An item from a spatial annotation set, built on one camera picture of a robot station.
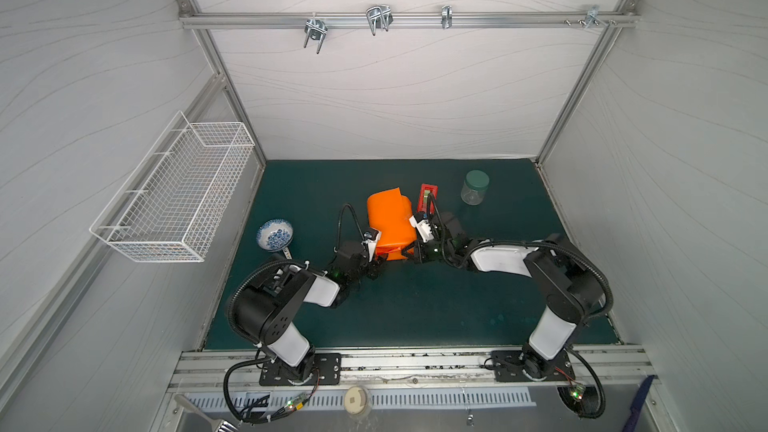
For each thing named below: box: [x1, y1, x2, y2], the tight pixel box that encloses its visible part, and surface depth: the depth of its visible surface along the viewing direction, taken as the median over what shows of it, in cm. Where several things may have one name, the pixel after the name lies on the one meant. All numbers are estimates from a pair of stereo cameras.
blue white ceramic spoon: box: [256, 218, 294, 260], surface depth 98 cm
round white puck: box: [344, 385, 367, 415], surface depth 62 cm
